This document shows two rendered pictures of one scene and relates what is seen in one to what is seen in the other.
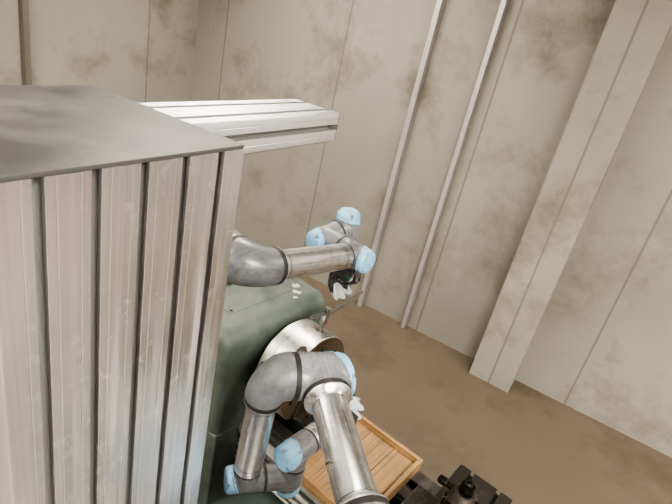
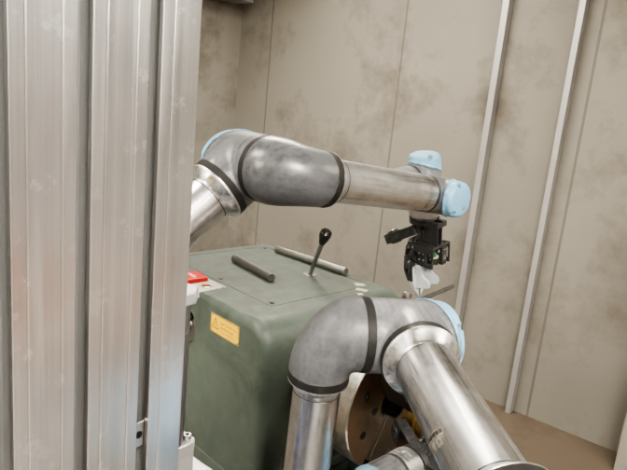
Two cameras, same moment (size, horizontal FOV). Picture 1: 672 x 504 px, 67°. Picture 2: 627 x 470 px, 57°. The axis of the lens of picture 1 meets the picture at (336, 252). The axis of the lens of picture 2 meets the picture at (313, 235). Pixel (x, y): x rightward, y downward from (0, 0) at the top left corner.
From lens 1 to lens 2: 0.49 m
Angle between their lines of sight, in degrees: 16
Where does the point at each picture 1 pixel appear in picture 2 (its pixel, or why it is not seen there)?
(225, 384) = (266, 405)
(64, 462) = not seen: outside the picture
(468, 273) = (590, 328)
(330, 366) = (420, 310)
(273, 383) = (331, 335)
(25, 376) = not seen: outside the picture
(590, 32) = not seen: outside the picture
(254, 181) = (305, 245)
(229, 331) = (269, 322)
